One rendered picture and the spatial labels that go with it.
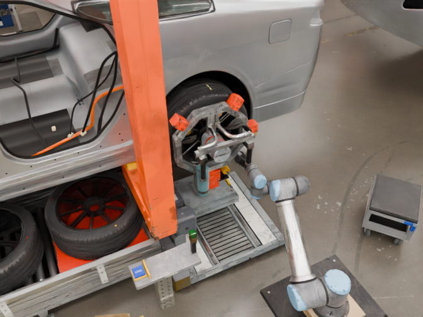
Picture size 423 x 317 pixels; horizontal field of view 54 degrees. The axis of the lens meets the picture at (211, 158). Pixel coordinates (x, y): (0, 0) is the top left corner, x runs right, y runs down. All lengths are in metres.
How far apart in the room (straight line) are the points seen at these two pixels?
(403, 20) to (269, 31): 2.00
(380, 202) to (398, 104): 1.96
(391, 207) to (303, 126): 1.49
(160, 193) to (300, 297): 0.97
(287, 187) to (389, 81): 3.28
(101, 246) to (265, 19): 1.80
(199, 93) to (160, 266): 1.13
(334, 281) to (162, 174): 1.13
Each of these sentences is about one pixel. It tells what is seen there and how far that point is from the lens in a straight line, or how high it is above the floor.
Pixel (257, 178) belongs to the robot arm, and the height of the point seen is 0.66.
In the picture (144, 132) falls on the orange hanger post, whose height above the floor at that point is 1.40.
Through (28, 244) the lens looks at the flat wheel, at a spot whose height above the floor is 0.50.
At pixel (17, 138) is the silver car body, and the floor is 0.80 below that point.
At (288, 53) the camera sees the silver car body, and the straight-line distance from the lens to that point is 3.03.
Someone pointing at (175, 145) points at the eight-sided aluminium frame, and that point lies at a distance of 2.75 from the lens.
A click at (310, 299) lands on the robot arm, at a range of 2.48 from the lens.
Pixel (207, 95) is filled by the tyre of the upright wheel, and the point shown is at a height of 1.17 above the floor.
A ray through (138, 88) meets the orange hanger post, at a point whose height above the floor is 1.66.
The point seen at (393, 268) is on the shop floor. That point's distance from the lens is 3.50.
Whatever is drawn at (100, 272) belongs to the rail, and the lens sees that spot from 2.94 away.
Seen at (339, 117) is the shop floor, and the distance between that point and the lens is 4.71.
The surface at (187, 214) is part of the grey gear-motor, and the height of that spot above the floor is 0.41.
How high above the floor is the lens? 2.72
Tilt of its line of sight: 43 degrees down
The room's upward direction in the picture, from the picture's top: straight up
